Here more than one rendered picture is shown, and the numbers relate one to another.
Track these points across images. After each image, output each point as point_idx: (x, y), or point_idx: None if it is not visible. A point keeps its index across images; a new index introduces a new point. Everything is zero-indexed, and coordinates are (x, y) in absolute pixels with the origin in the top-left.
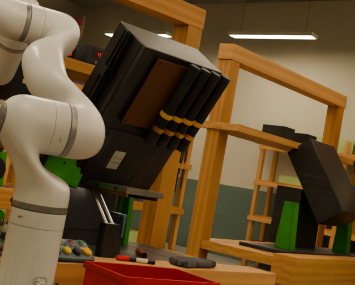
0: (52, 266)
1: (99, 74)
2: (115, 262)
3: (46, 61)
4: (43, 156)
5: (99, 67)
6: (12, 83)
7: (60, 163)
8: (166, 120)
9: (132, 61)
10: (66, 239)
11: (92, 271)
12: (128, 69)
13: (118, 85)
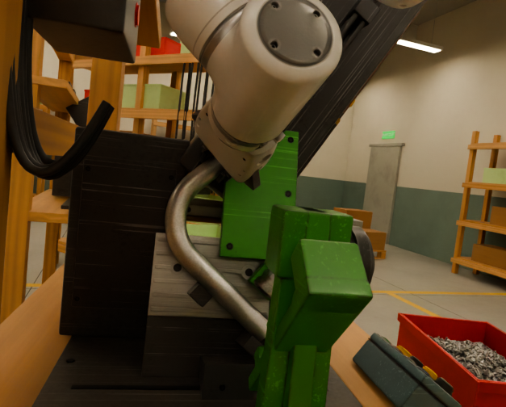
0: None
1: (357, 17)
2: (352, 337)
3: None
4: (219, 182)
5: (359, 2)
6: None
7: (277, 195)
8: (349, 106)
9: (411, 7)
10: (396, 350)
11: (499, 395)
12: (403, 20)
13: (381, 46)
